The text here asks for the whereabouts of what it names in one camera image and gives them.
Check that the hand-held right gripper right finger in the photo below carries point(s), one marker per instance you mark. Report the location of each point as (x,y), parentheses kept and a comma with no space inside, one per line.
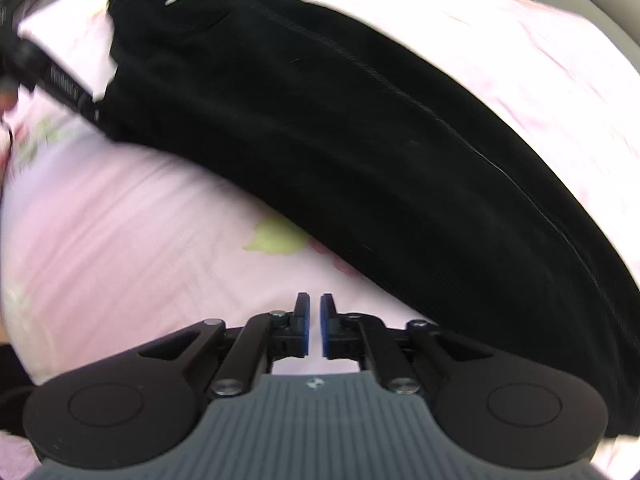
(326,332)

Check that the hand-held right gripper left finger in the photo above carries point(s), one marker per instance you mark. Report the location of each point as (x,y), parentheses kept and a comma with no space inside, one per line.
(302,332)

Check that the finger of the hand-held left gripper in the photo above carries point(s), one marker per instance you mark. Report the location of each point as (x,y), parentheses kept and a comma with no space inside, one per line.
(62,87)

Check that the black pants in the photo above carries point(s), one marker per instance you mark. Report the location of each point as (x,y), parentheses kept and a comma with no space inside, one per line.
(325,135)

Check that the pink floral duvet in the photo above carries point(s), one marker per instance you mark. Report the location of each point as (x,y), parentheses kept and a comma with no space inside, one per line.
(125,240)

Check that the person's dark clothing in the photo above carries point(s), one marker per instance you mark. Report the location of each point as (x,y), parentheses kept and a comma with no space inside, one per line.
(12,390)

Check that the purple fuzzy cloth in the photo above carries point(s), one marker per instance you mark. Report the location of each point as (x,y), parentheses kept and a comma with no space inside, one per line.
(15,457)

